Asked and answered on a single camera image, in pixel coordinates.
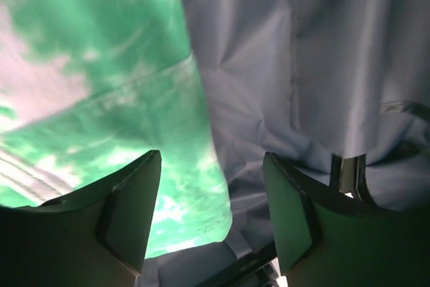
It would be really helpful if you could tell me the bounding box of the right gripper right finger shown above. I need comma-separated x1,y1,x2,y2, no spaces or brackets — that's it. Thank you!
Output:
263,153,429,286

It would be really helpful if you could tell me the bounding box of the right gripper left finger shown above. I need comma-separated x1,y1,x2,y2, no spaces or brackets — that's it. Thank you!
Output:
1,151,161,286

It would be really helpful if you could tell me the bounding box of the green white tie-dye cloth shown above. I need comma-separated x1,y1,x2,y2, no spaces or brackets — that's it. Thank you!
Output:
1,0,232,258

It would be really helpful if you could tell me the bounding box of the blue open suitcase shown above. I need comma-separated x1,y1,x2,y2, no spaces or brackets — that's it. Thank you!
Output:
137,0,429,286

